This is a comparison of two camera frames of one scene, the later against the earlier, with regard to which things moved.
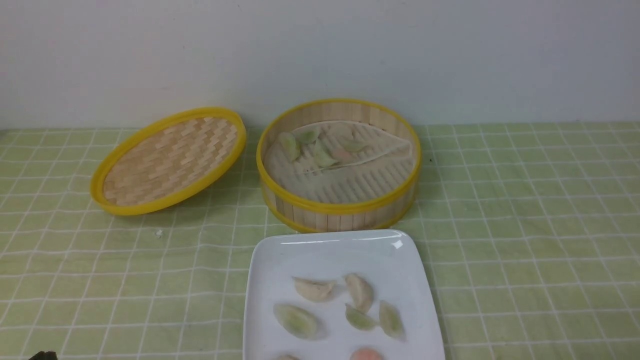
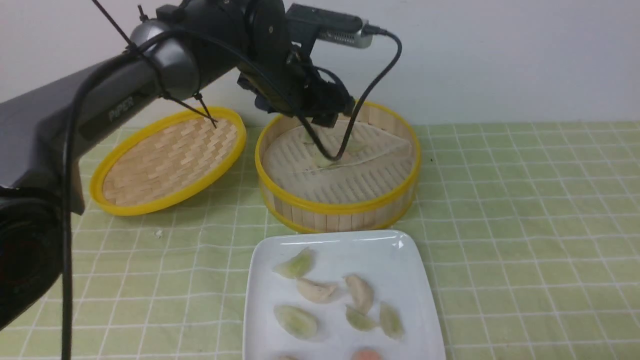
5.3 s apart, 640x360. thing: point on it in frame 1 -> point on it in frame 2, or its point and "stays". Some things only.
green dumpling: [391, 321] stays
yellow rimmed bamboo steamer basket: [338, 165] stays
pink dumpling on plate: [366, 354] stays
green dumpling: [290, 146] -> [300, 265]
